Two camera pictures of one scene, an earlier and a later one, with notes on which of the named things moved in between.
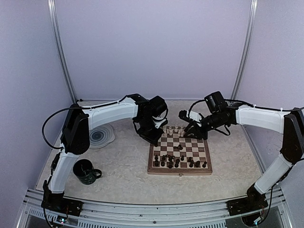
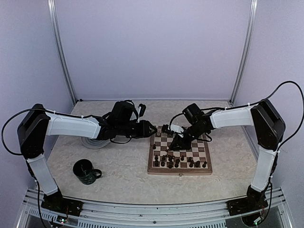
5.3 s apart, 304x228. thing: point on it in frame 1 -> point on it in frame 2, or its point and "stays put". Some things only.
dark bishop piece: (191, 164) stays put
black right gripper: (200, 133) -> (184, 145)
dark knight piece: (177, 160) stays put
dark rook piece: (156, 163) stays put
